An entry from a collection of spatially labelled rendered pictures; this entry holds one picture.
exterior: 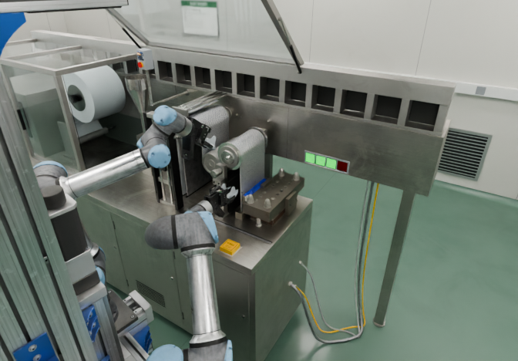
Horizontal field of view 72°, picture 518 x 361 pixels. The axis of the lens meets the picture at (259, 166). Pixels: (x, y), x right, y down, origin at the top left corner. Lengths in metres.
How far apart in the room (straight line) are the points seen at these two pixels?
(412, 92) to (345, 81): 0.29
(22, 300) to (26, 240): 0.15
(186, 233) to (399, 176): 1.06
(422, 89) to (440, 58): 2.35
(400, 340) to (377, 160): 1.30
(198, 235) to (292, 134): 0.93
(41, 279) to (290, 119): 1.36
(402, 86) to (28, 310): 1.51
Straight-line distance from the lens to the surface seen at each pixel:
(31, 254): 0.95
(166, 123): 1.34
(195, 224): 1.22
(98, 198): 2.29
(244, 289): 1.81
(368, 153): 1.81
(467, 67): 4.01
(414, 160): 1.77
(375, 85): 1.71
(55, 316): 1.08
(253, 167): 1.90
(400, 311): 2.84
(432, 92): 1.67
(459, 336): 2.85
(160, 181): 2.05
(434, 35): 3.99
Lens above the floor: 2.05
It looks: 28 degrees down
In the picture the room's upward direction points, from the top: straight up
